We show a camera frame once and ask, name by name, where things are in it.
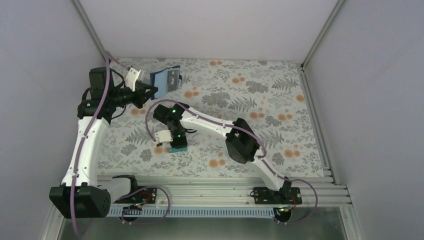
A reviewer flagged green credit card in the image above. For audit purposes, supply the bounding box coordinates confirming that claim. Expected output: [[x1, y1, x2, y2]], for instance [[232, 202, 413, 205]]
[[168, 147, 188, 154]]

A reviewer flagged blue card holder wallet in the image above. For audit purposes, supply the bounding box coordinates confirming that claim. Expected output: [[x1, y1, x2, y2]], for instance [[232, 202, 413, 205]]
[[149, 65, 183, 100]]

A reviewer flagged black credit card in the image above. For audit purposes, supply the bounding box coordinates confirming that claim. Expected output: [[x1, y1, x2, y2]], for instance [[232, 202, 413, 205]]
[[166, 67, 180, 92]]

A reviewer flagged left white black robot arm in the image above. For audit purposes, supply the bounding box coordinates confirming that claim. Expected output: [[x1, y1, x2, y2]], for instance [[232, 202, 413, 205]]
[[49, 67, 158, 219]]

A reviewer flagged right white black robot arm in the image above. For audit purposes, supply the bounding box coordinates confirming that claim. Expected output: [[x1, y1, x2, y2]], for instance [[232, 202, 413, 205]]
[[149, 100, 292, 204]]

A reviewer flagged floral patterned table mat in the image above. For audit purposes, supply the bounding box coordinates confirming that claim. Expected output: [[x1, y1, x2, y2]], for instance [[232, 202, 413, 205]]
[[97, 57, 325, 178]]

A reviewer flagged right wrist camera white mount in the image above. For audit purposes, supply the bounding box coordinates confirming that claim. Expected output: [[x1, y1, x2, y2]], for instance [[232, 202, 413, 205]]
[[154, 130, 173, 147]]

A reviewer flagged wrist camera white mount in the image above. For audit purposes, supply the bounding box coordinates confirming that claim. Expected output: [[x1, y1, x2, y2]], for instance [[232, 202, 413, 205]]
[[124, 66, 144, 92], [154, 130, 173, 147]]

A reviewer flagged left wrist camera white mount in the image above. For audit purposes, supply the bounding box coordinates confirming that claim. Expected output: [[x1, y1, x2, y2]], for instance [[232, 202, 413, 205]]
[[124, 66, 144, 92]]

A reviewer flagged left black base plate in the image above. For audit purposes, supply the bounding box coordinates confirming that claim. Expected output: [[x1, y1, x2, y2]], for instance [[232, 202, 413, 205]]
[[114, 187, 158, 204]]

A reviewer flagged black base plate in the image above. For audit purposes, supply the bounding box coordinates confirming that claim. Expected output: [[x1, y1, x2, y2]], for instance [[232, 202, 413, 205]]
[[250, 187, 303, 205], [114, 187, 158, 204]]

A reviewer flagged grey slotted cable duct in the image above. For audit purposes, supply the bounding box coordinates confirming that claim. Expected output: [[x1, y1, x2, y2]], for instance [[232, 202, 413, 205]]
[[124, 206, 275, 219]]

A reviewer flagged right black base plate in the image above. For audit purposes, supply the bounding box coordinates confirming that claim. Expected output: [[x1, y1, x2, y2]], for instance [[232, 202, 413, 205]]
[[250, 187, 303, 205]]

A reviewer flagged aluminium rail frame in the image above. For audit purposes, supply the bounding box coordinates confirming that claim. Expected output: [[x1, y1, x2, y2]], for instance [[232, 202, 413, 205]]
[[54, 174, 353, 208]]

